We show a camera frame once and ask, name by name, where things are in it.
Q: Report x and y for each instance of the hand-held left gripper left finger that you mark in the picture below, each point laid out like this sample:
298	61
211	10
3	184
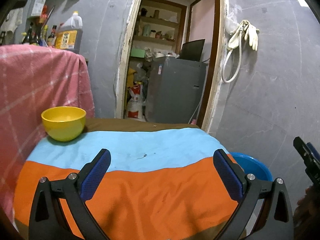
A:
96	172

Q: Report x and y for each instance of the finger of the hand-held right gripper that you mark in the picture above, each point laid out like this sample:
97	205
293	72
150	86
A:
314	151
302	150

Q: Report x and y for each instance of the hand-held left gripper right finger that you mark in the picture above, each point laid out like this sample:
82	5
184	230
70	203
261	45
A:
228	175

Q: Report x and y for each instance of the blue plastic basin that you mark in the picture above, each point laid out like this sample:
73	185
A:
255	167

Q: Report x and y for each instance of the yellow bowl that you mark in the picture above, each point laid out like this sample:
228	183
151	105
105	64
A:
65	130

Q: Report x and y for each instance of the striped orange blue brown blanket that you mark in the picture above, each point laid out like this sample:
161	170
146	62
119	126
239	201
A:
150	180

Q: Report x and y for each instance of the red white sack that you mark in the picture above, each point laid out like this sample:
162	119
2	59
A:
135	105

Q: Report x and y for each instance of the grey refrigerator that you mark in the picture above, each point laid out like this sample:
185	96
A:
175	92

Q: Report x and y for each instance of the yellow bag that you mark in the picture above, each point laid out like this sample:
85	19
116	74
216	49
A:
132	76

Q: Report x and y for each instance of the crumpled grey plastic bags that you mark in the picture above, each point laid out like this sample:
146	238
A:
143	73

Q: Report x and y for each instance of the pink checked cloth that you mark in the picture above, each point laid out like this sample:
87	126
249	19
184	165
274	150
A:
37	80

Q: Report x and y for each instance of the pale rubber gloves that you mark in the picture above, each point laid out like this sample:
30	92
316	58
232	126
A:
253	33

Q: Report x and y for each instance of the green box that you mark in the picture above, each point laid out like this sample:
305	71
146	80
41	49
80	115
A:
138	53

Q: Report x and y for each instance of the black monitor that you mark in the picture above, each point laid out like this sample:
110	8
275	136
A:
192	51

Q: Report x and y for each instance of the large oil jug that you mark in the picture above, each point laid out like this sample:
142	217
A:
68	37

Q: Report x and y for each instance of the clear plastic bag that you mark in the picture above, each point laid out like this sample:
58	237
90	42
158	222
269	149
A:
231	22

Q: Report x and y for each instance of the teal canister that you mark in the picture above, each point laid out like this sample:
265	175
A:
146	30

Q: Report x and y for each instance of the dark glass bottle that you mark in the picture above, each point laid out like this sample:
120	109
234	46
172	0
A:
31	36

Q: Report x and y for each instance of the wooden shelf unit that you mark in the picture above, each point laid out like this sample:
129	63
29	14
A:
162	22

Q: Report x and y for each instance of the red hanging item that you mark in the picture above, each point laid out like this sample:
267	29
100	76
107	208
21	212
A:
44	15

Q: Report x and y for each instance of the dark jar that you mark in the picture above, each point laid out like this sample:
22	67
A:
143	12

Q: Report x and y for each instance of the tan jar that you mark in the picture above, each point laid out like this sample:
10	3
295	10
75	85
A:
156	14

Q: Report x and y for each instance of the beige hanging towel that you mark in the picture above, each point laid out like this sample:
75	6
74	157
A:
15	20

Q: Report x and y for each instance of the wooden door frame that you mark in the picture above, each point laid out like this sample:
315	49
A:
124	55

